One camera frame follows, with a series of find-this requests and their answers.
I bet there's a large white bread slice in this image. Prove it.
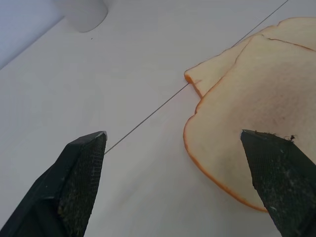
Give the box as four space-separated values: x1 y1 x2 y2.
183 35 316 213

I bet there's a small white bread slice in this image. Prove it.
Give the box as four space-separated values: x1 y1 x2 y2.
184 17 316 99

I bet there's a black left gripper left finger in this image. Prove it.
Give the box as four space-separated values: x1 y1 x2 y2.
0 130 108 237

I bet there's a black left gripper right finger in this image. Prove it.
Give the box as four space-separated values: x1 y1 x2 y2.
240 129 316 237

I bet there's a white round post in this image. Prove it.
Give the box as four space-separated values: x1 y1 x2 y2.
53 0 109 33

